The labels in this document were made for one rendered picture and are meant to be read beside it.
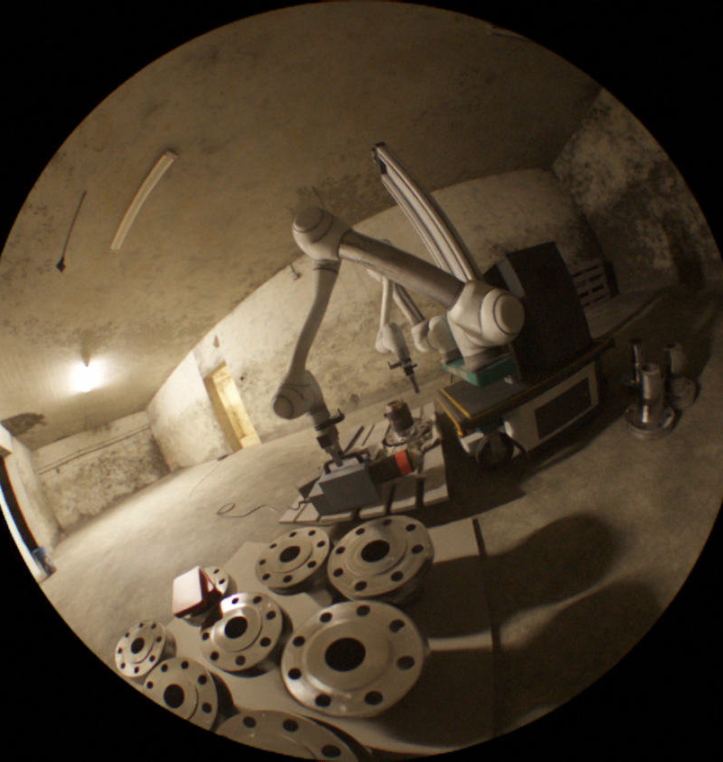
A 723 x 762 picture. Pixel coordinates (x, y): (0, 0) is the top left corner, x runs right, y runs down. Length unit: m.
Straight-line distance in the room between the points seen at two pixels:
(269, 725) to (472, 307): 0.98
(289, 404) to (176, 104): 2.33
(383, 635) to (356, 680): 0.10
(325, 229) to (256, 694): 1.35
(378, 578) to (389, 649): 0.17
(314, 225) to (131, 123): 2.06
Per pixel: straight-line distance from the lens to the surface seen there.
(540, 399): 0.95
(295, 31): 2.36
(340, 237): 0.69
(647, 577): 0.77
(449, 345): 1.29
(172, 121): 2.39
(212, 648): 0.68
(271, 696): 0.84
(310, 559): 0.67
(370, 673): 0.44
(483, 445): 0.99
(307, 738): 0.48
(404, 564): 0.52
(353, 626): 0.49
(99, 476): 10.71
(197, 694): 0.65
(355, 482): 0.89
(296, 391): 0.68
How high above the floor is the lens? 0.66
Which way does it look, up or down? 3 degrees down
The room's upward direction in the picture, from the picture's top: 24 degrees counter-clockwise
